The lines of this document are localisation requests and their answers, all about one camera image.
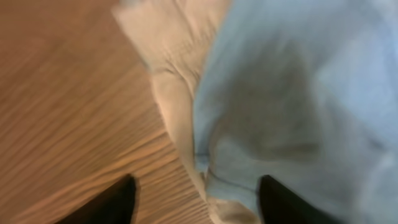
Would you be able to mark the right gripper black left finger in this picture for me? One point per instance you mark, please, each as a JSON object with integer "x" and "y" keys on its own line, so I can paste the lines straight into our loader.
{"x": 115, "y": 205}

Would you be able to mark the beige shorts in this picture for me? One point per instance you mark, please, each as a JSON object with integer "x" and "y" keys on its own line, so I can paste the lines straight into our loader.
{"x": 173, "y": 39}

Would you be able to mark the light blue printed t-shirt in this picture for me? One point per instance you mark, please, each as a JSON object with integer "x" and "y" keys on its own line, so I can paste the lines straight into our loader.
{"x": 304, "y": 91}

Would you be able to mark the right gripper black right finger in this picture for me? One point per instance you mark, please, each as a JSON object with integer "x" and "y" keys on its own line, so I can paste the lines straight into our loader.
{"x": 280, "y": 205}

